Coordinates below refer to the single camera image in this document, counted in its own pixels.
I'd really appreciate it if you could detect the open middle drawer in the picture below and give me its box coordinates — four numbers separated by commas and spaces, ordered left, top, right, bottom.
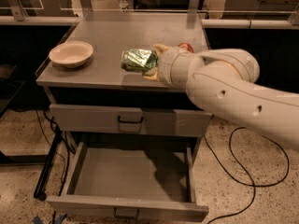
47, 143, 208, 223

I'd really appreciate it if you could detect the clear water bottle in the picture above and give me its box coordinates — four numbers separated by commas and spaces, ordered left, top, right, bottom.
119, 0, 129, 10

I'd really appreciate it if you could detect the green soda can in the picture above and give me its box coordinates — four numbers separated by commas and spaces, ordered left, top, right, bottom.
121, 49, 158, 73

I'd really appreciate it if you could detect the black floor cable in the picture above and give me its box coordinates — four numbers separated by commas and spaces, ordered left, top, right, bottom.
204, 126, 291, 224

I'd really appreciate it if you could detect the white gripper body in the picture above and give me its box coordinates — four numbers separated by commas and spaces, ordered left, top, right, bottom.
158, 47, 200, 88

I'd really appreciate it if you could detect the red soda can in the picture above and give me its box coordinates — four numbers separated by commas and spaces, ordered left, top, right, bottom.
178, 43, 193, 53

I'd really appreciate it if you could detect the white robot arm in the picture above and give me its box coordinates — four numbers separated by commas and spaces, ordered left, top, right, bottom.
153, 44, 299, 150

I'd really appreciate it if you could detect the white horizontal rail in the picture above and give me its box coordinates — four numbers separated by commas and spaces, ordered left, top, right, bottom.
202, 19, 299, 30

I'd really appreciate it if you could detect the white bowl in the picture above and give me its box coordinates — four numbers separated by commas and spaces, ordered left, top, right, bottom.
49, 41, 93, 68

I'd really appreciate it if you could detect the closed top drawer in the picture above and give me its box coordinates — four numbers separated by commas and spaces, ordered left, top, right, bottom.
50, 104, 211, 137

